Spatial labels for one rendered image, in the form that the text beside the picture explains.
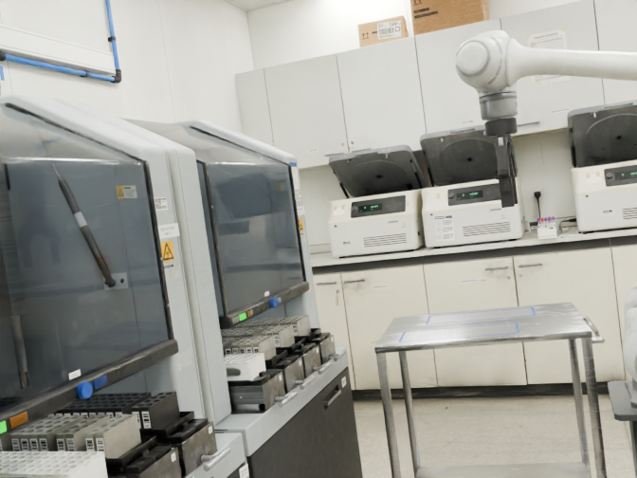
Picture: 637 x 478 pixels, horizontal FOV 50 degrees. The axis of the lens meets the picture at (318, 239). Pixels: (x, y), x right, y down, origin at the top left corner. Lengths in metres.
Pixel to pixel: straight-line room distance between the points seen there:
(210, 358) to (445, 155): 2.81
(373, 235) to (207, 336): 2.46
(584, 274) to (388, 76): 1.67
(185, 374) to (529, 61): 1.05
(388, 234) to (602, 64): 2.61
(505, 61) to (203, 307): 0.92
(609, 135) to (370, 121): 1.41
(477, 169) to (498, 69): 2.88
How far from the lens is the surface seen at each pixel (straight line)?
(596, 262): 3.97
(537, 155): 4.56
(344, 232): 4.14
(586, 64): 1.61
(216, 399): 1.78
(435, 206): 4.01
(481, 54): 1.53
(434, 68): 4.33
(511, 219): 3.96
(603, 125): 4.22
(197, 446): 1.53
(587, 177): 3.99
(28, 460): 1.40
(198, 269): 1.73
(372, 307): 4.15
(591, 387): 2.03
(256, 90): 4.67
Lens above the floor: 1.26
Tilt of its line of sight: 3 degrees down
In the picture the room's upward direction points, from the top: 8 degrees counter-clockwise
